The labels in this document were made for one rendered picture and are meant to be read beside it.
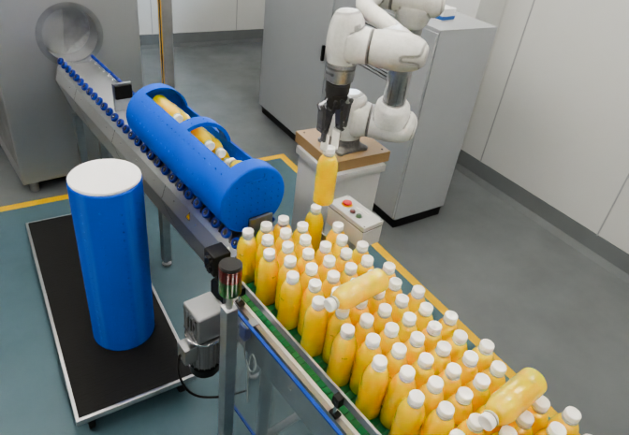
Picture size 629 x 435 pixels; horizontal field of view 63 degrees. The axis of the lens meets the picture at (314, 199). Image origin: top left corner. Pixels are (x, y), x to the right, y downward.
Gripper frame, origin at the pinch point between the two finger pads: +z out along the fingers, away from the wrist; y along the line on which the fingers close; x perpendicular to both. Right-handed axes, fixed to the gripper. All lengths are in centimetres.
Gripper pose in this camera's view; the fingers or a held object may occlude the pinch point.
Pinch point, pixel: (329, 140)
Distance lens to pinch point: 167.5
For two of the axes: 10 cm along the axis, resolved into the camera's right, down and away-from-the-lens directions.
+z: -1.1, 8.3, 5.5
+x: 6.2, 4.9, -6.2
